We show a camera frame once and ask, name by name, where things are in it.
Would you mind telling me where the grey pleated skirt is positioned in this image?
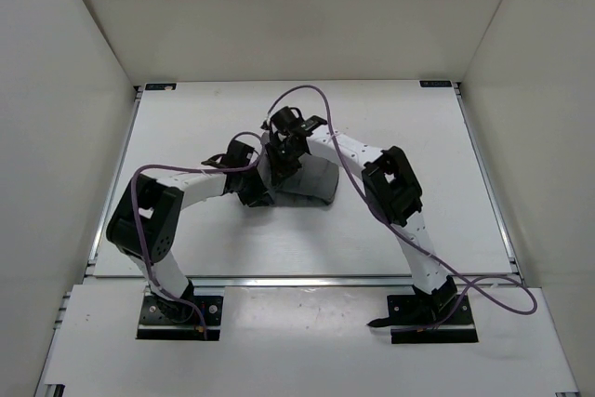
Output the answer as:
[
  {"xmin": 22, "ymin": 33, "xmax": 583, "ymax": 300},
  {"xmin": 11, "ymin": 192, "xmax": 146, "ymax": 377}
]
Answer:
[{"xmin": 258, "ymin": 152, "xmax": 339, "ymax": 207}]

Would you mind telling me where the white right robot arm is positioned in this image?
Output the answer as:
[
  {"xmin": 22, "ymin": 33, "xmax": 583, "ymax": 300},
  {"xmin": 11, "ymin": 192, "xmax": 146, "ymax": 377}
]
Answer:
[{"xmin": 267, "ymin": 125, "xmax": 456, "ymax": 324}]

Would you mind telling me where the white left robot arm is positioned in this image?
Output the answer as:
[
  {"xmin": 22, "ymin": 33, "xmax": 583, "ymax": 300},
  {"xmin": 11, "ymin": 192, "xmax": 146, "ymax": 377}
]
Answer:
[{"xmin": 106, "ymin": 152, "xmax": 273, "ymax": 327}]

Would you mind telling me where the left corner label sticker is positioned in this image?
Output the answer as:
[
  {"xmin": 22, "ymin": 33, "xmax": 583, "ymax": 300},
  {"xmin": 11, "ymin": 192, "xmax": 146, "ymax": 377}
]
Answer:
[{"xmin": 144, "ymin": 83, "xmax": 177, "ymax": 91}]

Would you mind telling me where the corner label sticker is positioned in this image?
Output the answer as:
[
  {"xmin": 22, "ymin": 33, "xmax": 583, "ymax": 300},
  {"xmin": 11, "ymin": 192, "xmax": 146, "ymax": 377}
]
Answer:
[
  {"xmin": 419, "ymin": 80, "xmax": 452, "ymax": 88},
  {"xmin": 144, "ymin": 83, "xmax": 177, "ymax": 91}
]

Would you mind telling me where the right corner label sticker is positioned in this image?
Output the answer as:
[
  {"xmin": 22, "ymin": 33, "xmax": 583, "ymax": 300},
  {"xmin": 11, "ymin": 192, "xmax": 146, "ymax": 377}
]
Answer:
[{"xmin": 419, "ymin": 80, "xmax": 452, "ymax": 88}]

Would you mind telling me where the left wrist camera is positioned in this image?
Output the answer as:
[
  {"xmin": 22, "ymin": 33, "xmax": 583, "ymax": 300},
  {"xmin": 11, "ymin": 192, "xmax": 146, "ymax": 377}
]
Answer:
[{"xmin": 202, "ymin": 139, "xmax": 256, "ymax": 169}]

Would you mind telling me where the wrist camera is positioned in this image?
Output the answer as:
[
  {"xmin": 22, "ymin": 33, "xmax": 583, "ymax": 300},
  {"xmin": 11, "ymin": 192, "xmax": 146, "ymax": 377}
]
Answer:
[
  {"xmin": 261, "ymin": 106, "xmax": 327, "ymax": 137},
  {"xmin": 202, "ymin": 139, "xmax": 256, "ymax": 169}
]

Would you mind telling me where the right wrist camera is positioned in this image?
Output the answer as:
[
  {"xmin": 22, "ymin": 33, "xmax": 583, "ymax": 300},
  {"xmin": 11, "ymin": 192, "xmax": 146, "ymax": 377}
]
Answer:
[{"xmin": 261, "ymin": 106, "xmax": 327, "ymax": 137}]

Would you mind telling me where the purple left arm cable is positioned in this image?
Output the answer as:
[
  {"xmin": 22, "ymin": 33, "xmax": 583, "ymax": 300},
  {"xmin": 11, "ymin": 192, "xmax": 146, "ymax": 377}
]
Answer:
[{"xmin": 131, "ymin": 132, "xmax": 266, "ymax": 337}]

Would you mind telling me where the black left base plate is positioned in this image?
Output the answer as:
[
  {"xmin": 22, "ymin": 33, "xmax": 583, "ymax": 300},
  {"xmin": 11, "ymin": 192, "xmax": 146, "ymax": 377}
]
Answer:
[{"xmin": 136, "ymin": 289, "xmax": 224, "ymax": 341}]

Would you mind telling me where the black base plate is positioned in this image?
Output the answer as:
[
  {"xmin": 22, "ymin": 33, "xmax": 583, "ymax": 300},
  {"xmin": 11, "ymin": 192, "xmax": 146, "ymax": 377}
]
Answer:
[
  {"xmin": 367, "ymin": 295, "xmax": 479, "ymax": 345},
  {"xmin": 136, "ymin": 289, "xmax": 224, "ymax": 341}
]

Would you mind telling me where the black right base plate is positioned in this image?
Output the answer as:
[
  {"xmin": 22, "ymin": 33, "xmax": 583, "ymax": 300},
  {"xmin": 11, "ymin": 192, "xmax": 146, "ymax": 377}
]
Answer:
[{"xmin": 367, "ymin": 295, "xmax": 479, "ymax": 345}]

